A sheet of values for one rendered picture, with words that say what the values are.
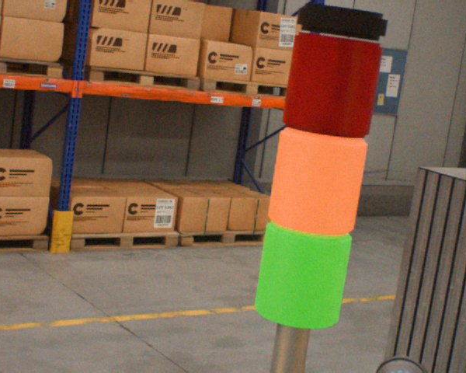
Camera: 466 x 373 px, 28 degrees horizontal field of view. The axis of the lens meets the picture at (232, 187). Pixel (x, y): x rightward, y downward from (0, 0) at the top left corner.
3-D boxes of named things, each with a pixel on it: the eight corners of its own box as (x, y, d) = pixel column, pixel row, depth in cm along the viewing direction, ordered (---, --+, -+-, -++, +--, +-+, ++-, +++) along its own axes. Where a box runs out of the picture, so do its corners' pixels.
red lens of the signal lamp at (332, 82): (314, 136, 50) (330, 36, 49) (264, 120, 54) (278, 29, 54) (387, 141, 53) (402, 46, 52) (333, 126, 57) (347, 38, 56)
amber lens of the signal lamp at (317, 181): (299, 235, 51) (314, 139, 50) (251, 213, 55) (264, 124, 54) (370, 235, 54) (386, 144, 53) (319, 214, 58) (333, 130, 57)
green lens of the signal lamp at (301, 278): (283, 332, 52) (298, 239, 51) (238, 303, 56) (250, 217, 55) (355, 327, 55) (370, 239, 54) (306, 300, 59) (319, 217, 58)
